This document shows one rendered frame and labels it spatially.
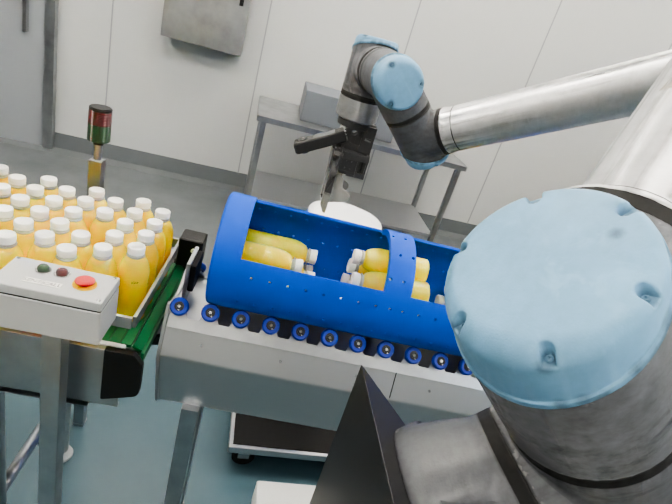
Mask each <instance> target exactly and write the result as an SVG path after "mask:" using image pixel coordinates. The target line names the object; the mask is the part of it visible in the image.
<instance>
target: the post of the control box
mask: <svg viewBox="0 0 672 504"><path fill-rule="evenodd" d="M68 357H69V340H67V339H62V338H57V337H51V336H46V335H41V373H40V422H39V472H38V504H61V496H62V476H63V456H64V436H65V416H66V397H67V377H68Z"/></svg>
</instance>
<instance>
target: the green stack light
mask: <svg viewBox="0 0 672 504"><path fill-rule="evenodd" d="M111 128H112V126H110V127H98V126H94V125H91V124H89V123H88V125H87V139H88V140H89V141H91V142H94V143H99V144H107V143H110V141H111Z"/></svg>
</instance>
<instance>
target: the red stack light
mask: <svg viewBox="0 0 672 504"><path fill-rule="evenodd" d="M112 116H113V112H111V113H109V114H104V113H98V112H94V111H92V110H90V109H88V123H89V124H91V125H94V126H98V127H110V126H112Z"/></svg>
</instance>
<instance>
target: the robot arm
mask: <svg viewBox="0 0 672 504"><path fill-rule="evenodd" d="M379 111H380V112H381V114H382V116H383V118H384V120H385V122H386V123H387V125H388V127H389V129H390V131H391V133H392V135H393V137H394V139H395V141H396V143H397V145H398V147H399V149H400V153H401V155H402V157H403V158H404V159H405V160H406V162H407V164H408V165H409V166H410V167H412V168H414V169H417V170H427V169H431V168H433V167H435V166H436V167H437V166H439V165H440V164H442V163H443V162H444V161H445V160H446V159H447V158H448V156H449V154H453V153H455V152H457V151H462V150H467V149H472V148H477V147H482V146H487V145H492V144H497V143H502V142H507V141H512V140H517V139H522V138H527V137H532V136H536V135H541V134H546V133H551V132H556V131H561V130H566V129H571V128H576V127H581V126H586V125H591V124H596V123H601V122H606V121H611V120H616V119H621V118H626V117H630V118H629V119H628V121H627V122H626V124H625V125H624V126H623V128H622V129H621V131H620V132H619V134H618V135H617V136H616V138H615V139H614V141H613V142H612V144H611V145H610V146H609V148H608V149H607V151H606V152H605V154H604V155H603V156H602V158H601V159H600V161H599V162H598V164H597V165H596V166H595V168H594V169H593V171H592V172H591V174H590V175H589V176H588V178H587V179H586V181H585V182H584V184H583V185H576V186H571V187H567V188H564V189H558V190H550V191H545V192H543V193H542V198H540V199H536V200H533V201H529V200H528V199H527V198H526V197H524V198H521V199H519V200H516V201H514V202H512V203H510V204H508V205H506V206H504V207H502V208H501V209H499V210H497V211H496V212H494V213H493V214H491V215H490V216H488V217H487V218H486V219H484V220H483V221H482V222H481V223H480V224H478V225H477V226H476V227H475V228H474V229H473V230H472V231H471V232H470V234H469V235H468V236H467V237H466V238H465V239H464V241H463V242H462V243H461V250H460V252H459V253H458V254H455V255H454V257H453V259H452V261H451V263H450V266H449V269H448V272H447V277H446V281H445V306H446V311H447V315H448V319H449V322H450V324H451V327H452V329H453V332H454V336H455V340H456V343H457V346H458V348H459V351H460V353H461V355H462V357H463V359H464V361H465V363H466V364H467V366H468V368H469V369H470V370H471V372H472V373H473V374H474V375H475V377H476V378H477V380H478V381H479V383H480V385H481V387H482V388H483V390H484V392H485V393H486V395H487V397H488V399H489V400H490V402H491V404H492V406H490V407H488V408H486V409H484V410H482V411H480V412H478V413H476V414H474V415H471V416H468V417H461V418H451V419H442V420H434V421H429V422H422V421H414V422H411V423H409V424H407V425H405V426H403V427H401V428H398V429H397V430H396V431H395V434H394V445H395V452H396V457H397V461H398V466H399V469H400V473H401V477H402V480H403V483H404V486H405V489H406V492H407V495H408V498H409V501H410V504H672V49H671V50H667V51H663V52H659V53H655V54H652V55H648V56H644V57H640V58H636V59H632V60H628V61H625V62H621V63H617V64H613V65H609V66H605V67H601V68H598V69H594V70H590V71H586V72H582V73H578V74H574V75H571V76H567V77H563V78H559V79H555V80H551V81H547V82H544V83H540V84H536V85H532V86H528V87H524V88H520V89H517V90H513V91H509V92H505V93H501V94H497V95H493V96H490V97H486V98H482V99H478V100H474V101H470V102H466V103H462V104H459V105H455V106H451V107H442V108H438V109H434V110H433V109H432V107H431V105H430V102H429V100H428V98H427V96H426V94H425V92H424V75H423V72H422V70H421V68H420V67H419V65H418V64H417V63H416V62H415V61H414V60H413V59H412V58H411V57H409V56H407V55H405V54H402V53H399V45H398V44H397V43H395V42H392V41H389V40H385V39H382V38H378V37H374V36H370V35H366V34H359V35H357V36H356V38H355V42H354V44H353V45H352V52H351V56H350V60H349V63H348V67H347V71H346V74H345V78H344V82H343V85H342V89H341V92H340V96H339V100H338V103H337V107H336V113H337V114H338V115H339V117H338V120H337V122H338V123H339V124H341V125H343V126H345V129H344V128H343V127H341V128H337V129H334V130H330V131H326V132H322V133H318V134H315V135H311V136H307V137H305V136H302V137H300V138H298V139H296V140H295V141H294V149H295V153H296V154H306V153H308V152H310V151H313V150H317V149H321V148H325V147H329V146H332V147H331V151H330V154H329V159H328V166H327V170H326V174H325V178H324V182H323V186H322V190H321V194H320V195H321V198H322V199H321V202H320V206H321V209H322V212H323V213H325V211H326V208H327V205H328V202H346V201H348V200H349V198H350V194H349V193H348V192H347V191H346V189H347V188H348V186H349V184H348V183H347V182H346V181H345V180H344V178H343V177H342V175H343V174H346V176H350V177H353V178H358V179H362V180H363V179H364V175H365V172H366V169H367V166H368V163H369V159H370V152H371V149H372V146H373V142H374V139H375V136H376V133H377V130H378V129H377V128H376V125H374V124H375V123H376V121H377V118H378V114H379ZM344 130H346V131H344ZM353 130H356V132H355V133H353V132H352V131H353ZM345 134H347V135H345Z"/></svg>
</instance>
